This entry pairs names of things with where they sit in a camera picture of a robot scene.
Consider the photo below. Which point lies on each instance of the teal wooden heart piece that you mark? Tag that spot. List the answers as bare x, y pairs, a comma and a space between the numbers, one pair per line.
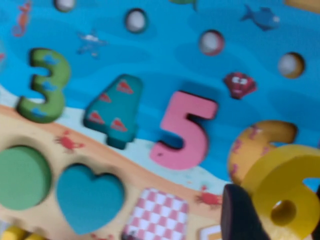
87, 200

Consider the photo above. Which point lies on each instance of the small yellow wooden piece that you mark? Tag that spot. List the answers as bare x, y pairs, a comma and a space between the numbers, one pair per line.
15, 233

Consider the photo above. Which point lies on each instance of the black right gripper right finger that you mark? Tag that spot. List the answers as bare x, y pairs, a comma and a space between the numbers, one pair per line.
318, 192

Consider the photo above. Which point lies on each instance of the green wooden circle piece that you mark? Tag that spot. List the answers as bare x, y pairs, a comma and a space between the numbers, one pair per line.
22, 177

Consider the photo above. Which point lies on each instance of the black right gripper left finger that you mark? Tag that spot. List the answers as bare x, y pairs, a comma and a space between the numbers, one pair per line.
240, 215

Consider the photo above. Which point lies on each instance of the pink wooden number five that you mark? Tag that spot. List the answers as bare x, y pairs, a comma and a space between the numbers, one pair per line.
192, 105

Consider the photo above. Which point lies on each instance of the yellow wooden number six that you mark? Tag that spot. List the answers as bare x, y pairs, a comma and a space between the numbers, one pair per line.
275, 175

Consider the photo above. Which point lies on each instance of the blue wooden number puzzle board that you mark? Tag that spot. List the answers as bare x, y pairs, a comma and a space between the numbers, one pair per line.
150, 50

